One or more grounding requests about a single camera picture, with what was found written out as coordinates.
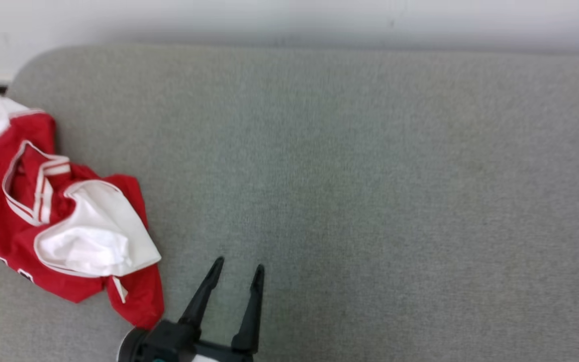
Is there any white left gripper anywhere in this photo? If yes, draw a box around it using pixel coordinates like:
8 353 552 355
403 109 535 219
118 256 265 362

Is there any red white basketball jersey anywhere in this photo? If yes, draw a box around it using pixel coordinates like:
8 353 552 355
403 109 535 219
0 96 165 331

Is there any grey fabric sofa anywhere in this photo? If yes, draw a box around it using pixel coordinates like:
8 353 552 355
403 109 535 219
0 44 579 362

